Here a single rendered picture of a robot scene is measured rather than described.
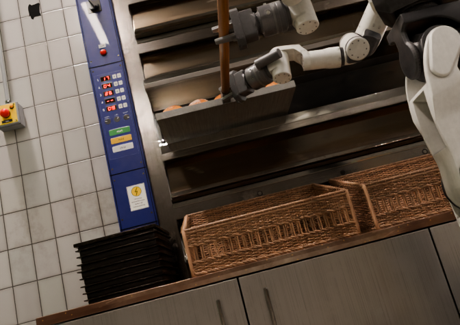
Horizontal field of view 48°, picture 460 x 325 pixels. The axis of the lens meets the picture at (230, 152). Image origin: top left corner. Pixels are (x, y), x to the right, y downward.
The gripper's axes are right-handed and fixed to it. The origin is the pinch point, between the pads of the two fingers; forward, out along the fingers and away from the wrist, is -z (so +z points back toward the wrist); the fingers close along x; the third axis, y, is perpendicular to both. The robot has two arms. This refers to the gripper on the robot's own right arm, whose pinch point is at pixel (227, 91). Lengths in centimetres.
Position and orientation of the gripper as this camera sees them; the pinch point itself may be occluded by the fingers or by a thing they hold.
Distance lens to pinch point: 191.4
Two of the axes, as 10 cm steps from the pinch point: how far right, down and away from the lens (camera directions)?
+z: 7.9, -3.5, -5.0
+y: 5.6, 0.8, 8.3
